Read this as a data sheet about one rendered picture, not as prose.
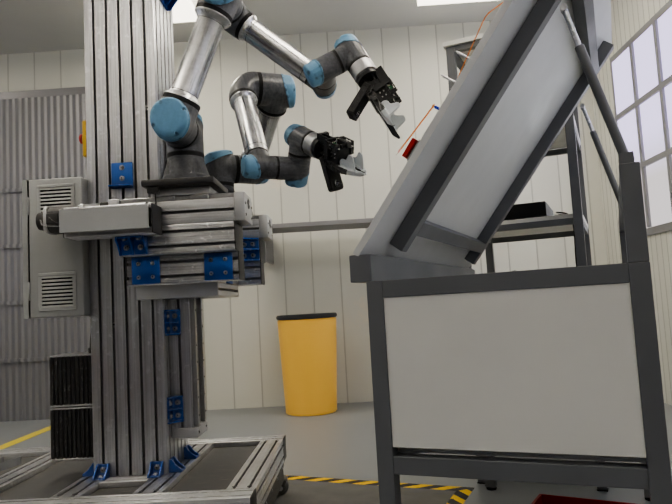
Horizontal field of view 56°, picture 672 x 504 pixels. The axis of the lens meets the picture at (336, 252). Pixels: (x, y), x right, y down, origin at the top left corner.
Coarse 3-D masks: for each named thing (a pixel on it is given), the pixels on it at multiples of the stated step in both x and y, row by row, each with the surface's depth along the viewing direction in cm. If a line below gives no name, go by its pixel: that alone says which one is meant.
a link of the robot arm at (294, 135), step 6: (288, 126) 200; (294, 126) 198; (300, 126) 198; (288, 132) 198; (294, 132) 197; (300, 132) 195; (306, 132) 194; (288, 138) 199; (294, 138) 196; (300, 138) 194; (288, 144) 201; (294, 144) 197; (300, 144) 194; (294, 150) 197; (300, 150) 197
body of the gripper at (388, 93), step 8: (368, 72) 184; (376, 72) 185; (384, 72) 184; (360, 80) 185; (368, 80) 186; (376, 80) 185; (384, 80) 182; (376, 88) 182; (384, 88) 182; (392, 88) 181; (368, 96) 182; (384, 96) 182; (392, 96) 181
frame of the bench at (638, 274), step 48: (384, 288) 145; (432, 288) 141; (480, 288) 136; (528, 288) 132; (384, 336) 145; (384, 384) 144; (384, 432) 143; (384, 480) 143; (528, 480) 130; (576, 480) 126; (624, 480) 123
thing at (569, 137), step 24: (456, 48) 268; (456, 72) 269; (576, 120) 298; (552, 144) 292; (576, 144) 284; (576, 168) 245; (576, 192) 245; (552, 216) 251; (576, 216) 244; (504, 240) 309; (576, 240) 244; (480, 480) 254
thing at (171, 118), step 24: (216, 0) 185; (240, 0) 194; (216, 24) 189; (192, 48) 187; (216, 48) 192; (192, 72) 186; (168, 96) 185; (192, 96) 187; (168, 120) 183; (192, 120) 188
